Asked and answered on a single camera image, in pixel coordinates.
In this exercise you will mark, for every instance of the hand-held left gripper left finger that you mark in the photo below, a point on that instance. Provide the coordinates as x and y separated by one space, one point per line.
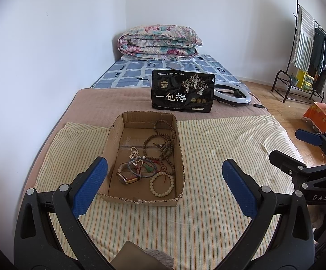
91 185

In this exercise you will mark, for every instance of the folded floral quilt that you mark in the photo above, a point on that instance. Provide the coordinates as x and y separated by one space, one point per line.
157 42

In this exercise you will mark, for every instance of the blue checked bed sheet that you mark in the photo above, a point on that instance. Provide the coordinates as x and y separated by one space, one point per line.
129 73

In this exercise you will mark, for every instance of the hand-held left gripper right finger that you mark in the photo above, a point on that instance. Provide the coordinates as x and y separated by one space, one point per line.
240 185

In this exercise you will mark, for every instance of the black printed bag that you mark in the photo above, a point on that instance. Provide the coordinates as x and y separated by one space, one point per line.
180 95

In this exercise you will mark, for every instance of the blue bangle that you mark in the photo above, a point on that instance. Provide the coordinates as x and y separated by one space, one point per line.
129 168

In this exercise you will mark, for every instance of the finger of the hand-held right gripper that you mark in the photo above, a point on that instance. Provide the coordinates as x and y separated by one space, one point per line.
309 137
286 164

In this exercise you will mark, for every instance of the orange patterned box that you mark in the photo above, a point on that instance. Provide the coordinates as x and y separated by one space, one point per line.
323 118

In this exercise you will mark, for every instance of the striped cloth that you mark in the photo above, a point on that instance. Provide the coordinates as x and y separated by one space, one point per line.
213 140

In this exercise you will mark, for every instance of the hanging dark clothes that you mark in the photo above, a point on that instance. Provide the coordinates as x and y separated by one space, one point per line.
322 50

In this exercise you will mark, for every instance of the hanging striped towel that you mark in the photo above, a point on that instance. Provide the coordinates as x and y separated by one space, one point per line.
303 39

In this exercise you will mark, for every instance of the cardboard box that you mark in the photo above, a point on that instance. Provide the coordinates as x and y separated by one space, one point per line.
109 146

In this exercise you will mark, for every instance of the black metal clothes rack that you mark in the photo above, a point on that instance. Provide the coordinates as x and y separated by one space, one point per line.
278 81

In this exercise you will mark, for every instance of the brown blanket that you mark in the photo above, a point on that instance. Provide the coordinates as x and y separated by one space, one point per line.
101 101

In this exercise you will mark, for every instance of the yellow box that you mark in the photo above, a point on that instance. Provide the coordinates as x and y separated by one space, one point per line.
305 80

